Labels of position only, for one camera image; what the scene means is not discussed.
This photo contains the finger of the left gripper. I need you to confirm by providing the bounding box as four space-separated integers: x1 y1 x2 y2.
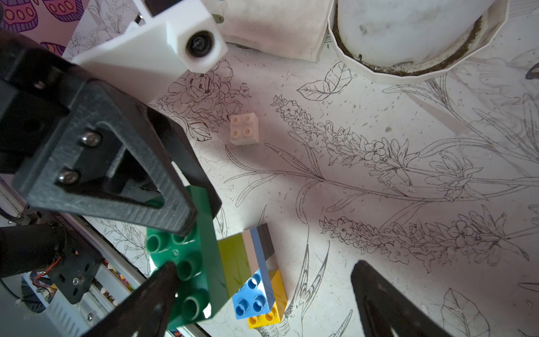
147 108 222 218

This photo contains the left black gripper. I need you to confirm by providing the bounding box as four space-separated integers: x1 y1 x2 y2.
1 30 197 236

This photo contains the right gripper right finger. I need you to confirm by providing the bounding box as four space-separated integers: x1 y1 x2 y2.
351 260 449 337

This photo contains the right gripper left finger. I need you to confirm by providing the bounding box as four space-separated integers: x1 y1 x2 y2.
85 261 180 337

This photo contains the dark green lego brick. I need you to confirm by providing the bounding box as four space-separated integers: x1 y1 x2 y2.
146 185 228 330

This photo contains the lime lego brick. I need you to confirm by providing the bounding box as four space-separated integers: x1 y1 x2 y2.
218 234 252 299

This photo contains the yellow lego brick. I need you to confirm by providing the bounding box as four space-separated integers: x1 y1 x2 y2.
247 269 289 329

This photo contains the blue lego brick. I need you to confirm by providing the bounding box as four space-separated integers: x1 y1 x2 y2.
231 227 277 321

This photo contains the black lego brick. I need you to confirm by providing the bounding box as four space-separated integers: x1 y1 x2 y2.
257 223 275 261

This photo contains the white lego brick upper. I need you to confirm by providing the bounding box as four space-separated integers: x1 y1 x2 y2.
230 113 260 146

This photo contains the white lego brick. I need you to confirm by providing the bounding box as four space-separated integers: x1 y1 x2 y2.
230 113 260 146
242 228 266 275

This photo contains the white lego brick lower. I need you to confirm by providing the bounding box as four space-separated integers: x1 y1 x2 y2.
242 228 266 275

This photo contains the beige gardening glove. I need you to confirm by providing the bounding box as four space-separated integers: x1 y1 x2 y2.
204 0 332 63

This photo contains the potted green plant white pot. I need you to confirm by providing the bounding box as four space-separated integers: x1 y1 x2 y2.
327 1 510 84

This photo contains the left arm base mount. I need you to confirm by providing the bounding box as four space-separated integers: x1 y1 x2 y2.
49 225 103 305

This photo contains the left wrist camera white housing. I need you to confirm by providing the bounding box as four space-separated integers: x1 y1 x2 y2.
72 0 228 104

